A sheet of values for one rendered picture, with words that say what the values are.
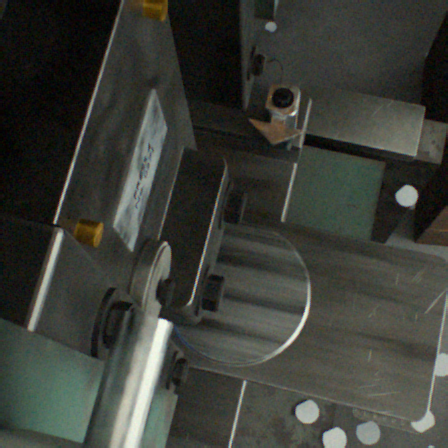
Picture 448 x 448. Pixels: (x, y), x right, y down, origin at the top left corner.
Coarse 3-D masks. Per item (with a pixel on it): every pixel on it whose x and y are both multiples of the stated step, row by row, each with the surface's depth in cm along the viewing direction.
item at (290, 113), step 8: (272, 88) 69; (280, 88) 68; (288, 88) 68; (296, 88) 68; (272, 96) 68; (280, 96) 68; (288, 96) 68; (296, 96) 68; (272, 104) 68; (280, 104) 68; (288, 104) 68; (296, 104) 68; (272, 112) 68; (280, 112) 68; (288, 112) 68; (296, 112) 69; (288, 120) 69; (296, 120) 73; (280, 144) 75; (288, 144) 75
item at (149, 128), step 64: (0, 0) 28; (64, 0) 29; (128, 0) 30; (0, 64) 28; (64, 64) 28; (128, 64) 32; (0, 128) 28; (64, 128) 28; (128, 128) 34; (192, 128) 50; (0, 192) 27; (64, 192) 27; (128, 192) 36; (192, 192) 47; (128, 256) 40; (192, 256) 46; (192, 320) 51
